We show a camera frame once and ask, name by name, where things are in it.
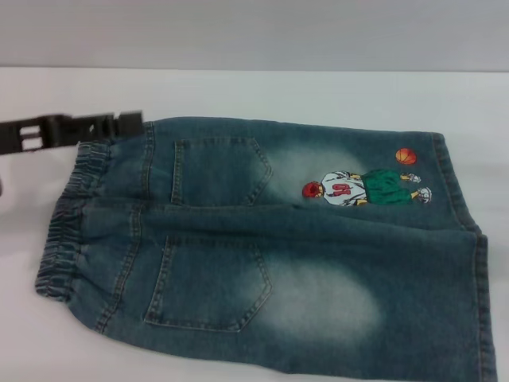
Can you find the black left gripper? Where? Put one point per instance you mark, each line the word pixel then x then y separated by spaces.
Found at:
pixel 36 133

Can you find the blue denim shorts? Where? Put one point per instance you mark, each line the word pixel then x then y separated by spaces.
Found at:
pixel 302 254

